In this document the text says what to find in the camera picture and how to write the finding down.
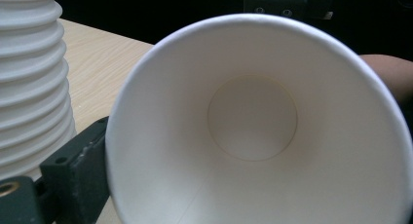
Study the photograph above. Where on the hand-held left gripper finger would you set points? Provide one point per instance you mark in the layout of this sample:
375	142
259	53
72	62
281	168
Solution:
76	178

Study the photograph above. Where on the stack of white paper cups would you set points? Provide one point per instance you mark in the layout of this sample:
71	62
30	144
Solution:
30	87

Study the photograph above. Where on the single white paper cup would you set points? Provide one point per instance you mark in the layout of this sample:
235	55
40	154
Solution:
253	120

